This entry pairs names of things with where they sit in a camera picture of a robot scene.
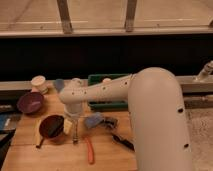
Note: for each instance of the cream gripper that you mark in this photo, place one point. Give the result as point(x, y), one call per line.
point(67, 126)

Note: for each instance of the metal fork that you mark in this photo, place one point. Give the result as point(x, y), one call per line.
point(75, 131)

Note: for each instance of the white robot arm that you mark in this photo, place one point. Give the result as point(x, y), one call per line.
point(156, 106)

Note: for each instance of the small blue cup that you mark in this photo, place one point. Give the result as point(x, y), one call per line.
point(59, 85)

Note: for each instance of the white plastic cup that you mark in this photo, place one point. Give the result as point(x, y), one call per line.
point(39, 82)

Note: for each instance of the dark red frying pan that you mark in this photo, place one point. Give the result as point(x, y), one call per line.
point(50, 128)

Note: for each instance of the blue sponge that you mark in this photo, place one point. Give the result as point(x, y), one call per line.
point(93, 120)

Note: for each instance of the yellow banana toy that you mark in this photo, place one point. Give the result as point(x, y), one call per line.
point(37, 131)

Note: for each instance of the purple bowl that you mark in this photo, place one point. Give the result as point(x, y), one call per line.
point(30, 102)

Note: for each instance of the green plastic tray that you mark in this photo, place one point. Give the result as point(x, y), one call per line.
point(105, 106)

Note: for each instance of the orange ball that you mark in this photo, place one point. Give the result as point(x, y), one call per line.
point(105, 80)

